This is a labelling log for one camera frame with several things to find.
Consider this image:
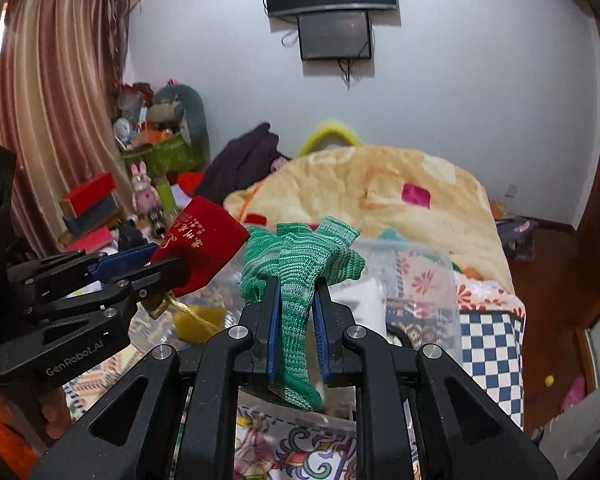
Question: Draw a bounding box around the red cushion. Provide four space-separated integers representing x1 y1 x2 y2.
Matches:
177 171 207 197

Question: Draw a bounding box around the yellow ring cushion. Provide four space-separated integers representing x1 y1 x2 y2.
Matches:
297 119 363 157

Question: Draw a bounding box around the small black wall monitor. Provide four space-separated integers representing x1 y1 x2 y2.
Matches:
297 11 372 61

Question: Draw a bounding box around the green knitted sock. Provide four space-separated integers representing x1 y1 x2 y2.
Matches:
239 216 367 411

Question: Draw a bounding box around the blue white checkered cloth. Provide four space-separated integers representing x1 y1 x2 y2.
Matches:
457 310 526 431

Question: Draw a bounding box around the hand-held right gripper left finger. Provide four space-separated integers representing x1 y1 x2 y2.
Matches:
30 277 283 480

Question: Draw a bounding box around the pile of small toys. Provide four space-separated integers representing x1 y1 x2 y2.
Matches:
111 82 152 153

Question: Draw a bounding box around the beige printed blanket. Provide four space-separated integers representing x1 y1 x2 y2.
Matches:
224 145 513 293

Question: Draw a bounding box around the black hanging cable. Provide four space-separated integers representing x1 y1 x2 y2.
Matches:
337 57 357 91

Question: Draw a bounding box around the red velvet drawstring pouch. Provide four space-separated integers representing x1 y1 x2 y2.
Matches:
140 196 251 336

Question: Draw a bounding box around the pink rabbit figure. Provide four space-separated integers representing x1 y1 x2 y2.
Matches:
130 162 161 226

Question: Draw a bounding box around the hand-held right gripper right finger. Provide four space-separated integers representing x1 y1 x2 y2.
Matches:
314 277 561 480

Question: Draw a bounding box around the grey plush toy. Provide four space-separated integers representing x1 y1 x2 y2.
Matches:
147 82 211 161

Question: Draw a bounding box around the grey cloth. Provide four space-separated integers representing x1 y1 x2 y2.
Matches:
530 395 600 467

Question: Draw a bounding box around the dark purple clothing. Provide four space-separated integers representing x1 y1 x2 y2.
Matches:
195 122 293 206

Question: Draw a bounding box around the pink striped curtain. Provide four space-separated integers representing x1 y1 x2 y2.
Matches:
0 0 131 257

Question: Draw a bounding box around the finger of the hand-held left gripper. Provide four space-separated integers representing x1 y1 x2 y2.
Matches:
26 256 192 329
7 243 159 302

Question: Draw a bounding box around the green storage box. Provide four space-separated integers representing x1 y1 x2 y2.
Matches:
145 137 206 173

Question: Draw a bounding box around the yellow cloth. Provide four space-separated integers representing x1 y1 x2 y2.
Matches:
172 302 227 344

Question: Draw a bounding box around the red box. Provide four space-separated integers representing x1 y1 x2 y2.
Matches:
60 172 117 216

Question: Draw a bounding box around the dark clothes pile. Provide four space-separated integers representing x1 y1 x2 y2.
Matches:
495 217 539 262

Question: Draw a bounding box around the green bottle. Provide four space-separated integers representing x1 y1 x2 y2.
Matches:
155 180 179 226

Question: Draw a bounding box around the clear plastic storage box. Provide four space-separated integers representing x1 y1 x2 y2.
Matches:
130 237 463 433

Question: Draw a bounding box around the colourful patterned bed sheet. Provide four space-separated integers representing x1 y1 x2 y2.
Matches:
62 270 526 480

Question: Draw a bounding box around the dark grey box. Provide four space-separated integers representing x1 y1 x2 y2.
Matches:
62 195 122 237

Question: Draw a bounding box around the pink flat box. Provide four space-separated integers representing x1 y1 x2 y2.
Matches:
62 227 113 256

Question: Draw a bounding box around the pink cloth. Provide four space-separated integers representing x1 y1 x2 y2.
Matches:
562 377 586 411

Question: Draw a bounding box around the person's left hand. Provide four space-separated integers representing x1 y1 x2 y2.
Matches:
39 389 70 442

